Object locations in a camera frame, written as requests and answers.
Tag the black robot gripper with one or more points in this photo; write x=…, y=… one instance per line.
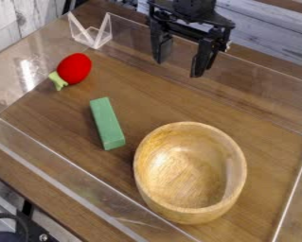
x=193, y=20

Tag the red plush strawberry toy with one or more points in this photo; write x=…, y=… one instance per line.
x=73, y=70

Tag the green rectangular block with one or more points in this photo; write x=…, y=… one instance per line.
x=107, y=124

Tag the wooden bowl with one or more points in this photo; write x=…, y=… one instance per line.
x=190, y=172

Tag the black table clamp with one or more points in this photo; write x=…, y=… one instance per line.
x=38, y=234

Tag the clear acrylic tray enclosure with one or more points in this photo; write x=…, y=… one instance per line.
x=52, y=158

